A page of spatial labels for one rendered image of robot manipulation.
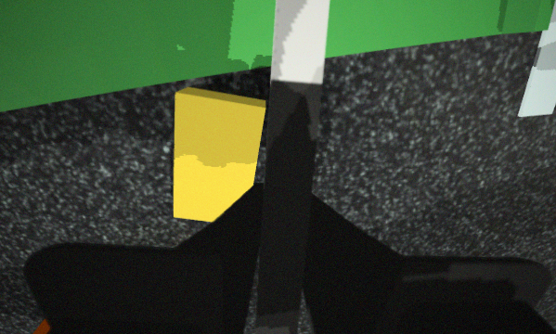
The green flat mat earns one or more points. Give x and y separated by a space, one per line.
53 50

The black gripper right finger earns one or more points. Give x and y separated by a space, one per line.
354 284

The white flat bar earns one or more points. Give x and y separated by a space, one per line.
540 94

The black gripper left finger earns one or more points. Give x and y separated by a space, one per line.
206 280

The yellow rectangular block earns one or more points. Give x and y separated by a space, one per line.
217 140

